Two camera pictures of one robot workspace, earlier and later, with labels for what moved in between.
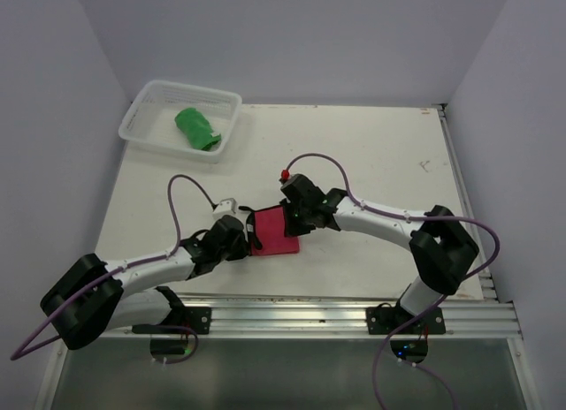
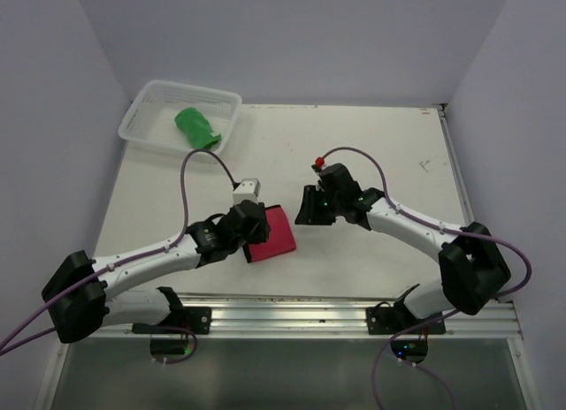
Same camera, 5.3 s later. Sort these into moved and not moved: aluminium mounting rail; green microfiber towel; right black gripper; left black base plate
Moved: right black gripper
Not moved: green microfiber towel; left black base plate; aluminium mounting rail
